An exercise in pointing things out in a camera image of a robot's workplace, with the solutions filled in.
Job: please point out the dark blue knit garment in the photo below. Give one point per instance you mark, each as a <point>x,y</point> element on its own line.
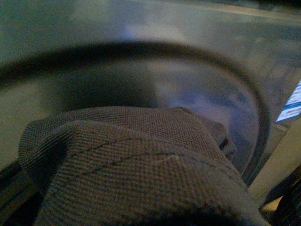
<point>127,166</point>

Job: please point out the grey front-load washing machine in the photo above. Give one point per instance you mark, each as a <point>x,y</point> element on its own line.
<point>264,40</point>

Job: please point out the blue white energy label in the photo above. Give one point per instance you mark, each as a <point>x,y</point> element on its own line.
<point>292,107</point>

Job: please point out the grey rubber door gasket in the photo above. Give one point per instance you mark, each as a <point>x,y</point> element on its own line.
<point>142,73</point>

